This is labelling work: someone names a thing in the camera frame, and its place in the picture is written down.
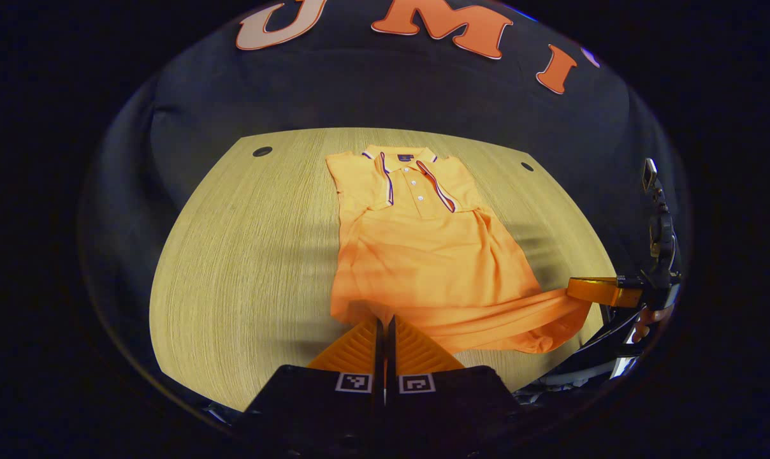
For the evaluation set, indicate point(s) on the orange T-shirt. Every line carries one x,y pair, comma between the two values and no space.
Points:
423,268

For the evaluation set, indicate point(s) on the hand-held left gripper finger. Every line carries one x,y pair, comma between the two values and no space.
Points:
391,357
380,357

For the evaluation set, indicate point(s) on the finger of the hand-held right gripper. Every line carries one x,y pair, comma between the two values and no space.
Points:
602,292

